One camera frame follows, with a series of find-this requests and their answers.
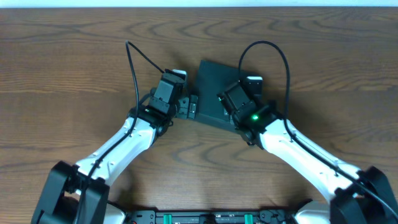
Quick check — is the dark green box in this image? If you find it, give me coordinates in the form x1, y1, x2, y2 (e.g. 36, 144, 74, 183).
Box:
192, 60, 262, 133

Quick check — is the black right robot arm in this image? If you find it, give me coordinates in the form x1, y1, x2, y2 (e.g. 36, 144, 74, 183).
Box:
218, 82, 397, 223

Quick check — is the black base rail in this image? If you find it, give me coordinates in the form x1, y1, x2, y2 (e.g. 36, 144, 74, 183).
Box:
124, 209, 297, 224

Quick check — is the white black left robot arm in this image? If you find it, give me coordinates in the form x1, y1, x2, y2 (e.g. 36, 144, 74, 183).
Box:
31, 69, 191, 223

